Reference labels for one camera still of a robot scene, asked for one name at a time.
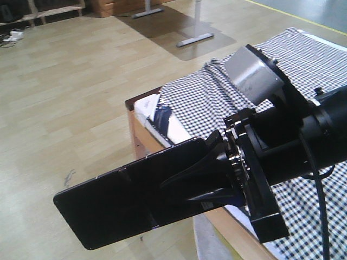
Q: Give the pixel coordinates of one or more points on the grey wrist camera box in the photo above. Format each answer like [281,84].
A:
[251,75]

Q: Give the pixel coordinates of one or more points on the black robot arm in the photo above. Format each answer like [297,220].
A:
[329,148]

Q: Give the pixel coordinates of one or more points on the black smartphone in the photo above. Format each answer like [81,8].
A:
[128,201]

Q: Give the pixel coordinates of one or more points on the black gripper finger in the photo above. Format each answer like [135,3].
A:
[217,155]
[209,182]

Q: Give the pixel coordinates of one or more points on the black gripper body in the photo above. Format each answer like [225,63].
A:
[266,149]

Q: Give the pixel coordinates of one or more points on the grey desk leg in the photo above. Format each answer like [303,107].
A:
[198,36]
[148,11]

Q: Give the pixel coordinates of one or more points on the light wooden shelf unit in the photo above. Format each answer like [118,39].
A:
[29,11]

